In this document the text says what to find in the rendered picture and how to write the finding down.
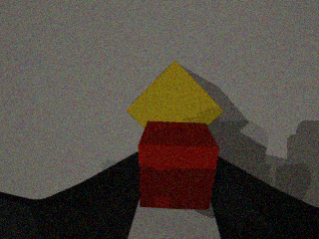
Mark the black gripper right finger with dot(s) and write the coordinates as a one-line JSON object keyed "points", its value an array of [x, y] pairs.
{"points": [[247, 208]]}

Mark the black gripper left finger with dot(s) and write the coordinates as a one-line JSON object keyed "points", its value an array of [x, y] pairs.
{"points": [[102, 207]]}

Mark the yellow cube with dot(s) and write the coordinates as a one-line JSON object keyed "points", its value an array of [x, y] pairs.
{"points": [[174, 96]]}

